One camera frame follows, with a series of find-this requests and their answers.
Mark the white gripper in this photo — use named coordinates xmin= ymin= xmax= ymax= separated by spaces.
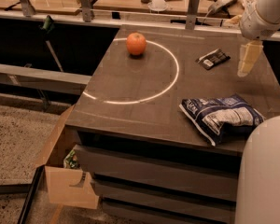
xmin=225 ymin=0 xmax=279 ymax=77

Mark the black rxbar chocolate wrapper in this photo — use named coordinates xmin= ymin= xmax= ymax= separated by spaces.
xmin=196 ymin=49 xmax=231 ymax=70

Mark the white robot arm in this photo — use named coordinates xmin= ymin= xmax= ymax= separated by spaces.
xmin=234 ymin=0 xmax=280 ymax=224

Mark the colourful snack packet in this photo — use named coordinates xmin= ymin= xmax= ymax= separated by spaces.
xmin=242 ymin=0 xmax=252 ymax=9

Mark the grey handheld device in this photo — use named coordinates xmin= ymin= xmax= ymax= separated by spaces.
xmin=208 ymin=0 xmax=238 ymax=15

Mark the blue white chip bag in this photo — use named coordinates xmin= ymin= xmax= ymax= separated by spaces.
xmin=179 ymin=94 xmax=265 ymax=147

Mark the white bowl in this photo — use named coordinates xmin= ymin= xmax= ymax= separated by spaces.
xmin=148 ymin=0 xmax=168 ymax=12

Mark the orange fruit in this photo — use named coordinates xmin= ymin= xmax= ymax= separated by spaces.
xmin=126 ymin=33 xmax=147 ymax=56

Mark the grey drawer cabinet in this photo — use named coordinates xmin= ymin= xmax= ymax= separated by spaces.
xmin=66 ymin=27 xmax=280 ymax=224

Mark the green package in box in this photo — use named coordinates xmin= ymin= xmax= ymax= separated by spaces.
xmin=63 ymin=149 xmax=80 ymax=169

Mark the open cardboard box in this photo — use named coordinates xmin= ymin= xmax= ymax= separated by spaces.
xmin=35 ymin=106 xmax=99 ymax=209

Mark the right metal bracket post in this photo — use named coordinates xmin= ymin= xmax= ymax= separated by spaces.
xmin=185 ymin=0 xmax=200 ymax=30

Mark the metal bracket post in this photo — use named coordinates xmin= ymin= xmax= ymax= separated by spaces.
xmin=80 ymin=0 xmax=93 ymax=22
xmin=185 ymin=0 xmax=200 ymax=30
xmin=20 ymin=0 xmax=35 ymax=17

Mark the middle metal bracket post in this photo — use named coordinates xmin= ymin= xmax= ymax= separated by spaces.
xmin=80 ymin=0 xmax=93 ymax=22

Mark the grey metal rail beam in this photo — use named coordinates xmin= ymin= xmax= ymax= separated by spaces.
xmin=0 ymin=64 xmax=91 ymax=95

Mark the green handled tool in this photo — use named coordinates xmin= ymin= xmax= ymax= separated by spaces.
xmin=41 ymin=15 xmax=63 ymax=72

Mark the left metal bracket post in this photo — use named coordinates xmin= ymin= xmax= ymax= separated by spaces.
xmin=20 ymin=0 xmax=35 ymax=17

